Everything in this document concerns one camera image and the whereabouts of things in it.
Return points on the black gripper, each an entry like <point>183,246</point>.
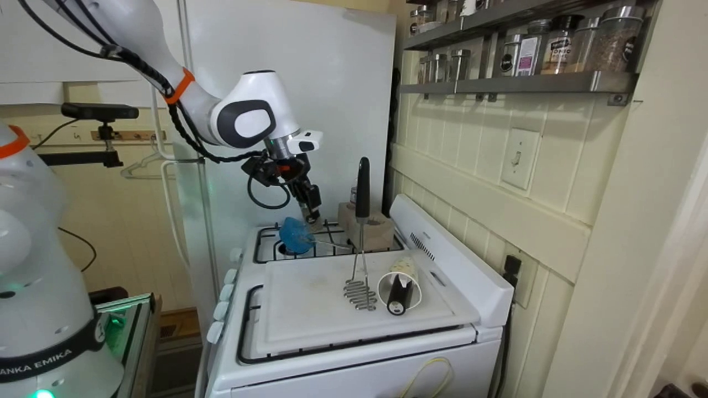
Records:
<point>283,169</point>

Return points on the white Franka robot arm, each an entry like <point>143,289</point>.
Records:
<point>250,111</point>

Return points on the glass spice jar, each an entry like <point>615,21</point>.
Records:
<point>460,66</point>
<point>565,45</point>
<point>440,68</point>
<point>527,54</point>
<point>615,35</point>
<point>423,68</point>
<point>507,54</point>

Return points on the metal spice rack shelf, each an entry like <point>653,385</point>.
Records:
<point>478,24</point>
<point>516,86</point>

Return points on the blue cloth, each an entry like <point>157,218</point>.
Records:
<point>297,236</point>

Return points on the white refrigerator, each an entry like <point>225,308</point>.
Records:
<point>332,97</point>

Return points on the white plastic cutting board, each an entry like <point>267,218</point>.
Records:
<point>310,302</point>

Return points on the patterned paper cup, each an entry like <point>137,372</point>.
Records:
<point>402,291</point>

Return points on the white gas stove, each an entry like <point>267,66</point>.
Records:
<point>355,377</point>

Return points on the metal robot stand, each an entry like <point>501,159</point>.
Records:
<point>130,333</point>

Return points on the cream light switch plate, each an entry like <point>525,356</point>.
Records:
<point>520,159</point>

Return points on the black wall outlet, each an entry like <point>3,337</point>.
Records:
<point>512,270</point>

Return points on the black camera on stand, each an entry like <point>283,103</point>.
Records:
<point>101,111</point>

